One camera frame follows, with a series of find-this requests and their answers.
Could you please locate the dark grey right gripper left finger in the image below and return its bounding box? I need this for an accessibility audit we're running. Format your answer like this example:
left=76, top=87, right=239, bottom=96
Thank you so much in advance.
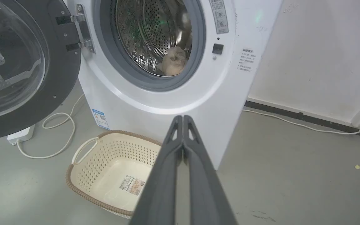
left=129, top=115, right=184, bottom=225

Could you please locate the thin white wall cable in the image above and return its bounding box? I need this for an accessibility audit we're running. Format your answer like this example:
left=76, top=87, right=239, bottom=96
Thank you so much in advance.
left=242, top=109, right=360, bottom=135

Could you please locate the cream perforated laundry basket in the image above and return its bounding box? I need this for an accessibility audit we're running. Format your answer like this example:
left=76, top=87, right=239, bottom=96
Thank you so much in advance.
left=66, top=130, right=163, bottom=219

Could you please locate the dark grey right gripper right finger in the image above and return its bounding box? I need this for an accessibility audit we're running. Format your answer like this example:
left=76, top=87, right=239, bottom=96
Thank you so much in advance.
left=183, top=115, right=238, bottom=225

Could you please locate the white power strip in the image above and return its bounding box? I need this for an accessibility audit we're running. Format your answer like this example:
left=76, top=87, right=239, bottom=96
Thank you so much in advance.
left=7, top=124, right=36, bottom=146

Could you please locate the round dark washing machine door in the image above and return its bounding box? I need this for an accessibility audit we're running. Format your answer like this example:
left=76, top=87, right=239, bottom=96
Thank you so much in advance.
left=0, top=0, right=82, bottom=142

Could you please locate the beige cloth in drum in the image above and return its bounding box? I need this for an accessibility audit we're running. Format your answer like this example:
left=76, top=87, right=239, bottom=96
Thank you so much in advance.
left=157, top=47, right=188, bottom=76

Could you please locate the white power strip cable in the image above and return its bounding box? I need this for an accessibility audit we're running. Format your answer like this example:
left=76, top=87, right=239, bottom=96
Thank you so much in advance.
left=17, top=94, right=85, bottom=159

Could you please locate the white front-load washing machine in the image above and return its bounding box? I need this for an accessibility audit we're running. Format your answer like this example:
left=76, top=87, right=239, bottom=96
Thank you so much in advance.
left=64, top=0, right=284, bottom=171

